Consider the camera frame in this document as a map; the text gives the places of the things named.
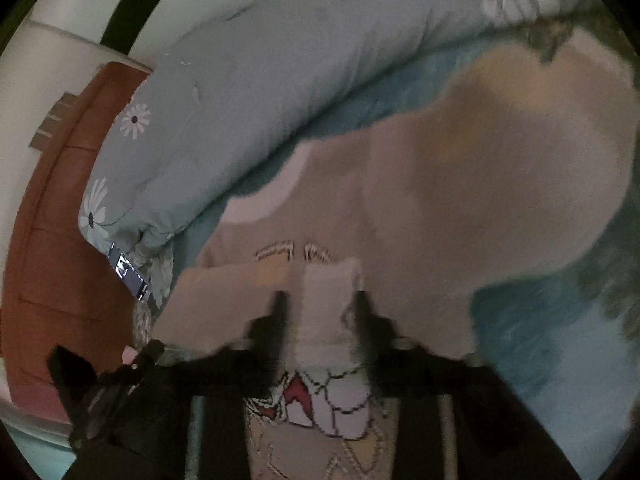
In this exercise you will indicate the red-brown wooden headboard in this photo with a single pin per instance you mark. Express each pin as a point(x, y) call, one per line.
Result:
point(60, 240)

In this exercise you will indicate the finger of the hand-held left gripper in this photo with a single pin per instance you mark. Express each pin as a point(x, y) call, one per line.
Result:
point(150, 355)

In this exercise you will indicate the grey-blue floral duvet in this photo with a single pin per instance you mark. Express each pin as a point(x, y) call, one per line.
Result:
point(260, 75)

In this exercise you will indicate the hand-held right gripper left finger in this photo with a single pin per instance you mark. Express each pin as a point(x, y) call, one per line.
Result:
point(279, 312)

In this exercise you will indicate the person's left hand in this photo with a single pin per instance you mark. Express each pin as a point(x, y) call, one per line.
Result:
point(129, 355)

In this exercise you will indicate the teal printed bed sheet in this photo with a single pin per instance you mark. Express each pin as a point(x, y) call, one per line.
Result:
point(560, 350)

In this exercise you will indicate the beige patterned knit sweater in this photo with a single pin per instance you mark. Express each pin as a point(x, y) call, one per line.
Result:
point(450, 170)

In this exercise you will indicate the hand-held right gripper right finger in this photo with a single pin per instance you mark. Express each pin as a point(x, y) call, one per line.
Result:
point(361, 312)

